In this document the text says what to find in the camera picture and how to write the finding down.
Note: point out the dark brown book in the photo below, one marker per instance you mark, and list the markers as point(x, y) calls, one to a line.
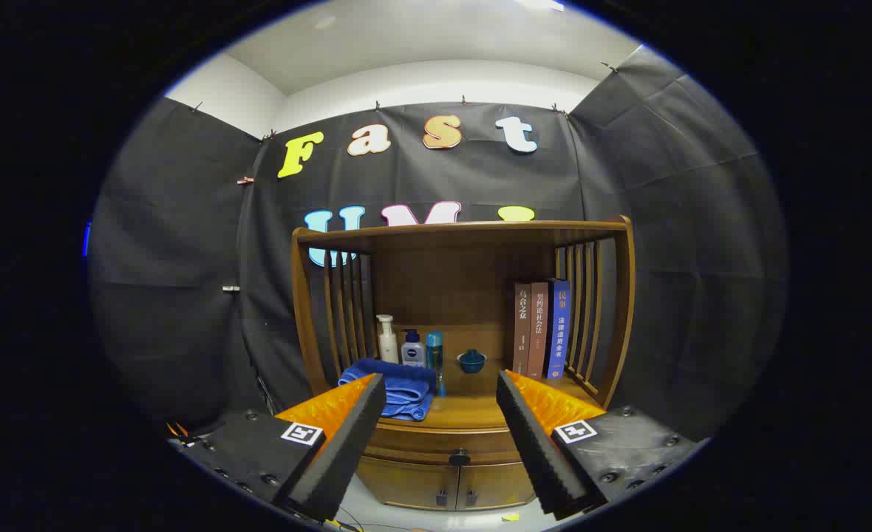
point(522, 329)

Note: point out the white bottle with blue cap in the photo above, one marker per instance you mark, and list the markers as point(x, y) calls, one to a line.
point(413, 353)

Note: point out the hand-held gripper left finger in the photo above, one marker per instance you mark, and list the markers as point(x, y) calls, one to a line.
point(347, 443)

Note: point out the blue book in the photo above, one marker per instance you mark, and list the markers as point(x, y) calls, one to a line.
point(558, 329)

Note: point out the wooden cabinet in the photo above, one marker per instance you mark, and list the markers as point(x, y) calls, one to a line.
point(443, 288)

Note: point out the reddish brown book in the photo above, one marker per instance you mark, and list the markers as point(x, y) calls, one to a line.
point(539, 329)

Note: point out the folded blue towel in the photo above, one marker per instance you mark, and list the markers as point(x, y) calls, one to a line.
point(406, 384)

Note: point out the white pump bottle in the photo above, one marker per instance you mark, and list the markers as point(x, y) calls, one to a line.
point(388, 346)

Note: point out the wooden drawer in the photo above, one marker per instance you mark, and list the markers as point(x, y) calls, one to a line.
point(421, 447)

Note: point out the blue lidded cup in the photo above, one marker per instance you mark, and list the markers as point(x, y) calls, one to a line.
point(472, 362)

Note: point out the wooden countertop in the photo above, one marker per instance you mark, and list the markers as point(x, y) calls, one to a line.
point(473, 410)

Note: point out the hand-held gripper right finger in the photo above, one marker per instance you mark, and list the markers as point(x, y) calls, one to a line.
point(532, 443)

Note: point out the teal slim bottle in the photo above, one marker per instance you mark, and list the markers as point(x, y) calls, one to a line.
point(434, 355)

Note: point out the wooden cabinet door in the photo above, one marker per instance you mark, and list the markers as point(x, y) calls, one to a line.
point(495, 486)
point(410, 484)

